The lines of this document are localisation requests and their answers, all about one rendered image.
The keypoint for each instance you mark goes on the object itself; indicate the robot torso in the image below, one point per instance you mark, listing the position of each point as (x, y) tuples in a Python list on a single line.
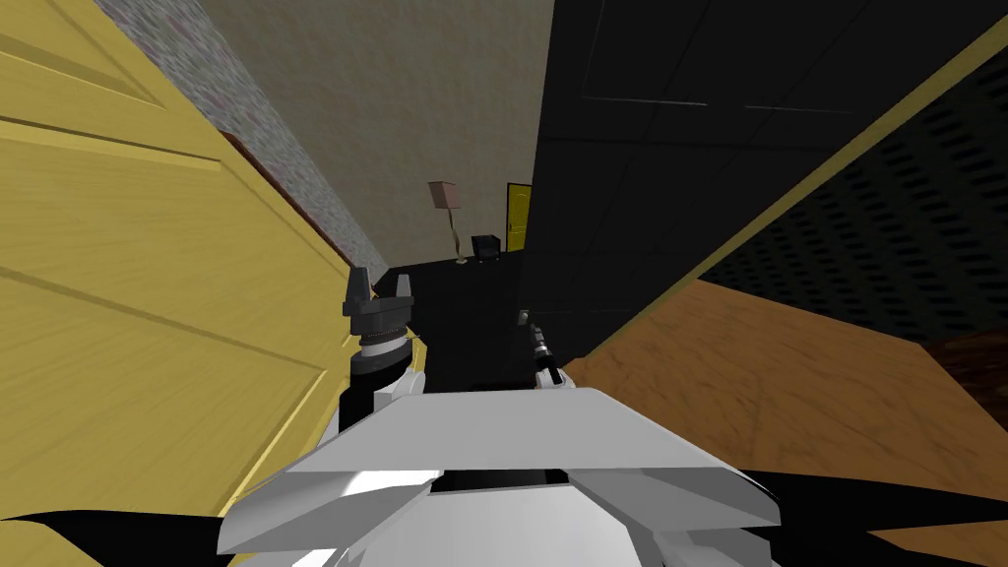
[(504, 441)]

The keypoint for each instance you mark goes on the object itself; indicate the floor lamp with pink shade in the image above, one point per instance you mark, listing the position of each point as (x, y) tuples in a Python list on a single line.
[(446, 197)]

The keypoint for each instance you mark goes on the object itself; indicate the small yellow door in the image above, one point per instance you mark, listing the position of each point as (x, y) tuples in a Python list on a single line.
[(518, 216)]

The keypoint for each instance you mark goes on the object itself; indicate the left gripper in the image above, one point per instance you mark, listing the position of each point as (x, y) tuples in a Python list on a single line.
[(379, 316)]

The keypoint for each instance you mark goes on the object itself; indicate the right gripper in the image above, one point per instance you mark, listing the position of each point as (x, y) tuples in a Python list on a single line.
[(524, 318)]

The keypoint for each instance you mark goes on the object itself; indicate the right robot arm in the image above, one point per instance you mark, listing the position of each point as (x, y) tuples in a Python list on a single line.
[(546, 358)]

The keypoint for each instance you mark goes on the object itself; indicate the large yellow wooden door leaf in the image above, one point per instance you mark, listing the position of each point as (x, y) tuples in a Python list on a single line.
[(142, 276)]

